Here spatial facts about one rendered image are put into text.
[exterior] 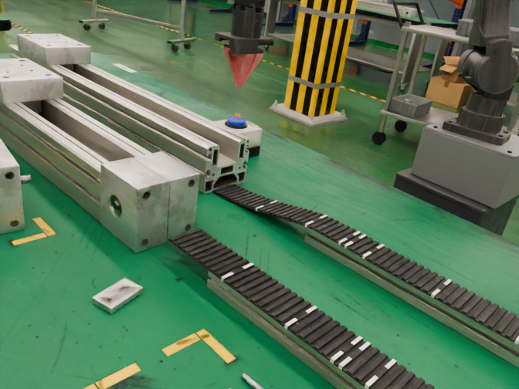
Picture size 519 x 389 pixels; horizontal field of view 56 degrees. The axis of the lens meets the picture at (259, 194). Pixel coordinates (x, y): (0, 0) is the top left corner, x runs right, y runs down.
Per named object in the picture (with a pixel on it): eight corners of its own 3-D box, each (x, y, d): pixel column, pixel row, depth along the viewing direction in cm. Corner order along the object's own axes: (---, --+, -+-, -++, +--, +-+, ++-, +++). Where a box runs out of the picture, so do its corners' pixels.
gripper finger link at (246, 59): (218, 83, 97) (223, 35, 93) (245, 81, 101) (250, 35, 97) (241, 93, 93) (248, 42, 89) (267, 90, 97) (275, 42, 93)
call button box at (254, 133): (259, 155, 102) (263, 126, 100) (225, 164, 96) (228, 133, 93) (233, 143, 107) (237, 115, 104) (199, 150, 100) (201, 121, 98)
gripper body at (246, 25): (212, 42, 91) (216, 0, 88) (251, 42, 98) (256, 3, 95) (235, 49, 87) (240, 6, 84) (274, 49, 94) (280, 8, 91)
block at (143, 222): (207, 228, 73) (213, 170, 69) (135, 253, 64) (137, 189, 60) (171, 203, 78) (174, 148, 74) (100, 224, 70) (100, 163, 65)
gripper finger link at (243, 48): (209, 84, 95) (214, 35, 91) (236, 82, 100) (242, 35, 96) (232, 94, 91) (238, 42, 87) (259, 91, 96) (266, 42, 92)
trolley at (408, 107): (510, 164, 373) (563, 27, 329) (497, 183, 330) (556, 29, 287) (385, 126, 420) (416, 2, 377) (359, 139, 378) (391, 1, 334)
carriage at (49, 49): (91, 74, 121) (90, 46, 118) (47, 77, 113) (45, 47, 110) (61, 59, 130) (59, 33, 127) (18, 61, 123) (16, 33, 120)
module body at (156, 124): (245, 181, 89) (250, 138, 86) (203, 194, 83) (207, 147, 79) (48, 75, 136) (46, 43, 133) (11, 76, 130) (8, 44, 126)
